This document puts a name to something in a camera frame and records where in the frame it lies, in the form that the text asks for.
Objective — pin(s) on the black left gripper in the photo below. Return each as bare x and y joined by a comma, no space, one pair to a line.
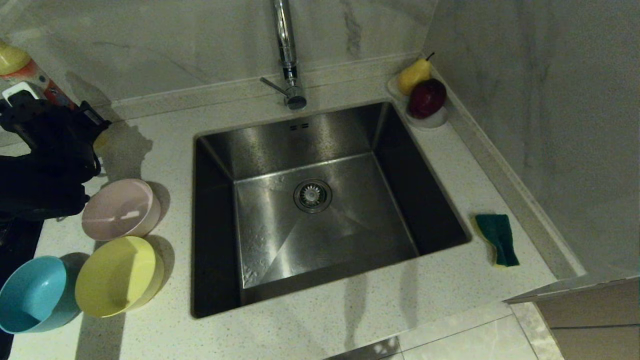
45,135

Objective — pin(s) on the orange detergent bottle yellow cap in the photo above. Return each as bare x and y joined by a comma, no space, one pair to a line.
15,57

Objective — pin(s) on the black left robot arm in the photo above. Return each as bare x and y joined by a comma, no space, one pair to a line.
35,195

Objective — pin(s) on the chrome sink faucet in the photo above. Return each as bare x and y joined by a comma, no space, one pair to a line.
286,50

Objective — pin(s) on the stainless steel sink basin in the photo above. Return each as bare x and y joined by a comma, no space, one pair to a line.
325,240

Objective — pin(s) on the green and yellow sponge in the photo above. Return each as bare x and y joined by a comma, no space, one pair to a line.
500,237

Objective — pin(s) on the pink plastic bowl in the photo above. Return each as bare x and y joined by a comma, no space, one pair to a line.
117,210

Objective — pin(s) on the black induction cooktop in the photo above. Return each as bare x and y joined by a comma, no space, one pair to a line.
15,245

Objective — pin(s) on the yellow plastic bowl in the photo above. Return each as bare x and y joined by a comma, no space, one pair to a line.
117,277

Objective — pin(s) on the blue plastic bowl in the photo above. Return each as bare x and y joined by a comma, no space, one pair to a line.
35,295

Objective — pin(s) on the round metal drain strainer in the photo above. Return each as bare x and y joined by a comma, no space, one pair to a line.
313,196

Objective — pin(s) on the yellow pear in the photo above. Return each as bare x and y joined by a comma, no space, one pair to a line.
414,77

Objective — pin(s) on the dark red apple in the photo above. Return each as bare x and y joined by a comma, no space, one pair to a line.
427,99

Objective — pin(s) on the small white dish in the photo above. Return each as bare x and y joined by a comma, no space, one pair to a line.
435,121

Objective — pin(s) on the beige wooden cabinet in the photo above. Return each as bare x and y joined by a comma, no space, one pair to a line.
600,320

